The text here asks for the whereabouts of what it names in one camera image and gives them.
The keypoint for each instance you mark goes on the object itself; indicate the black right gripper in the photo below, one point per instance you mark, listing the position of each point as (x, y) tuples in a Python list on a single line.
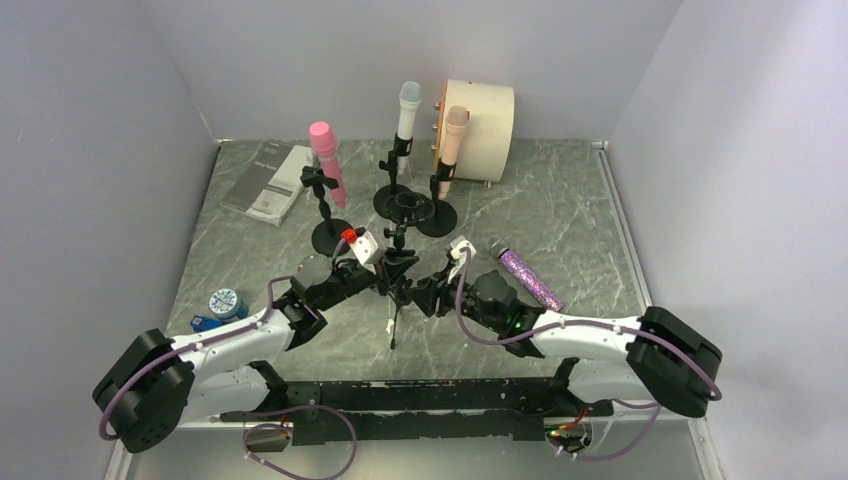
[(441, 292)]

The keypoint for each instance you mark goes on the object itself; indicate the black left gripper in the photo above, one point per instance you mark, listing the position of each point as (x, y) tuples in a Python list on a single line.
[(382, 270)]

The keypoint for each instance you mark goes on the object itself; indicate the black tripod shock-mount stand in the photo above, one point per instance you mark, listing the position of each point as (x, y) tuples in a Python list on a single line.
[(406, 210)]

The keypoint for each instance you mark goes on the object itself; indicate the black round-base mic stand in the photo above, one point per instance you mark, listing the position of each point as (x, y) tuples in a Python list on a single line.
[(396, 157), (326, 237), (444, 219)]

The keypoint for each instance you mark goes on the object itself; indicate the pink microphone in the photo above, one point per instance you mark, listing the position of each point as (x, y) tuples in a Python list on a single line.
[(324, 145)]

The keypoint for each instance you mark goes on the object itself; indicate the peach microphone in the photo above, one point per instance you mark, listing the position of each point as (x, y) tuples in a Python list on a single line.
[(455, 124)]

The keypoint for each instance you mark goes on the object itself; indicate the white microphone silver grille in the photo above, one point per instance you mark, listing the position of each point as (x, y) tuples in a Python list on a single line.
[(410, 98)]

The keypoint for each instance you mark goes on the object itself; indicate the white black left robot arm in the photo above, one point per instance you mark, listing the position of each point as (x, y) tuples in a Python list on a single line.
[(160, 382)]

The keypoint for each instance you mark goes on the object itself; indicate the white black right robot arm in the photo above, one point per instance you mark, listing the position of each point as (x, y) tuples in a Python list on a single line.
[(654, 356)]

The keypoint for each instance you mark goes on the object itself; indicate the purple glitter microphone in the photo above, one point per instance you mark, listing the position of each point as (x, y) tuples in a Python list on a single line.
[(524, 274)]

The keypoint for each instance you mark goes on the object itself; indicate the grey white booklet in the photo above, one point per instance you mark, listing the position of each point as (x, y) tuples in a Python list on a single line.
[(270, 186)]

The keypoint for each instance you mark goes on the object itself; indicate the cream cylindrical speaker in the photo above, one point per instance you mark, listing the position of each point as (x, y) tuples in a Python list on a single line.
[(486, 141)]

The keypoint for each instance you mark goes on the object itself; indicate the round blue white sticker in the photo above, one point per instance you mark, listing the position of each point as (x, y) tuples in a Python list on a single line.
[(227, 305)]

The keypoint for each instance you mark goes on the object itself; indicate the blue box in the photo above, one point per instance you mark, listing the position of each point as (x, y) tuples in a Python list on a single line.
[(201, 323)]

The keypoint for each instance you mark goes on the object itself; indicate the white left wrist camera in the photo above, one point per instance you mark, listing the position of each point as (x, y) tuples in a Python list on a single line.
[(367, 249)]

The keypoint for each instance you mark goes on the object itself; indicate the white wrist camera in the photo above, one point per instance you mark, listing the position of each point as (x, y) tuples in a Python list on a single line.
[(367, 249), (459, 251)]

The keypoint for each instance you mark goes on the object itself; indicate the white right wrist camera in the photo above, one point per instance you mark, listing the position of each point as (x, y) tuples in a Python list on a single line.
[(459, 251)]

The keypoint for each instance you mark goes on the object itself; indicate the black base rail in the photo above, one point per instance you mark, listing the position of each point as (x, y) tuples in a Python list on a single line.
[(518, 408)]

